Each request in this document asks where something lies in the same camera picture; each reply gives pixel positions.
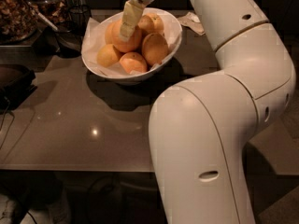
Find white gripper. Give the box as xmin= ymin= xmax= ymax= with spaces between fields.
xmin=120 ymin=0 xmax=154 ymax=41

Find large top orange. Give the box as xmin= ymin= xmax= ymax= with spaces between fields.
xmin=111 ymin=20 xmax=142 ymax=53

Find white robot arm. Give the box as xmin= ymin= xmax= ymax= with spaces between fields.
xmin=149 ymin=0 xmax=296 ymax=224

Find back right orange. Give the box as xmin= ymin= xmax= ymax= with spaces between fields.
xmin=138 ymin=13 xmax=164 ymax=36

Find right front orange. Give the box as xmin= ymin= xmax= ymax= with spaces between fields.
xmin=141 ymin=33 xmax=168 ymax=66

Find white paper bowl liner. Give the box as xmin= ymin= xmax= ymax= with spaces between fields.
xmin=81 ymin=10 xmax=181 ymax=78

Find white ceramic bowl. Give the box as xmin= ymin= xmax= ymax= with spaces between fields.
xmin=80 ymin=7 xmax=183 ymax=86

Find front middle orange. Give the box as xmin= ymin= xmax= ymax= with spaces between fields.
xmin=120 ymin=52 xmax=148 ymax=74

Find left front orange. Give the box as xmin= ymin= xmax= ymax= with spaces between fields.
xmin=96 ymin=44 xmax=122 ymax=67

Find folded paper napkin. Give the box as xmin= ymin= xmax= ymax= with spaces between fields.
xmin=178 ymin=12 xmax=205 ymax=35

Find steel tray stand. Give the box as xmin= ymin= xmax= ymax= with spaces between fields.
xmin=0 ymin=28 xmax=58 ymax=72

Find glass jar of dried snacks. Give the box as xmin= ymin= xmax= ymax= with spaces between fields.
xmin=0 ymin=0 xmax=37 ymax=45

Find black device on left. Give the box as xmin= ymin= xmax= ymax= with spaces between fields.
xmin=0 ymin=64 xmax=36 ymax=110

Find black wire cup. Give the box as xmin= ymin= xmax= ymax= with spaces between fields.
xmin=68 ymin=5 xmax=92 ymax=36

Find black cable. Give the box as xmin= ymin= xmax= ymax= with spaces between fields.
xmin=0 ymin=98 xmax=16 ymax=151

